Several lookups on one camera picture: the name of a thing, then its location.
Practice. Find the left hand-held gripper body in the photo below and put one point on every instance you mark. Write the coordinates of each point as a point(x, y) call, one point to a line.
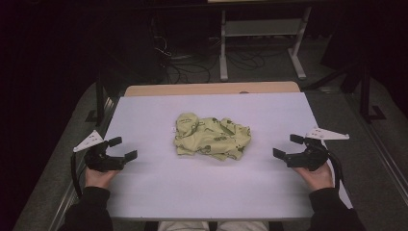
point(102, 162)

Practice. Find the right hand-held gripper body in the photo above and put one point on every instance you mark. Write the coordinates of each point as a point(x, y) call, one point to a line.
point(309, 159)

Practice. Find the yellow-green printed garment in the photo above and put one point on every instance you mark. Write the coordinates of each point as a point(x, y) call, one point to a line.
point(210, 139)

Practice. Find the person's left hand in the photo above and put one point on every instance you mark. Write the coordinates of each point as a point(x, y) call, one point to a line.
point(98, 179)

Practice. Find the person's right hand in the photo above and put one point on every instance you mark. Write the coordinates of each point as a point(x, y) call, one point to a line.
point(317, 179)

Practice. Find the black metal stand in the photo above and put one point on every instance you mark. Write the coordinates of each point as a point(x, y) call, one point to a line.
point(100, 99)
point(365, 96)

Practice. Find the wooden table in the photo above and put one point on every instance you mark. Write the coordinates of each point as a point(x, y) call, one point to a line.
point(208, 89)

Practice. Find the white metal table frame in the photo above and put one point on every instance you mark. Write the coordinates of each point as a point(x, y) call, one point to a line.
point(261, 28)

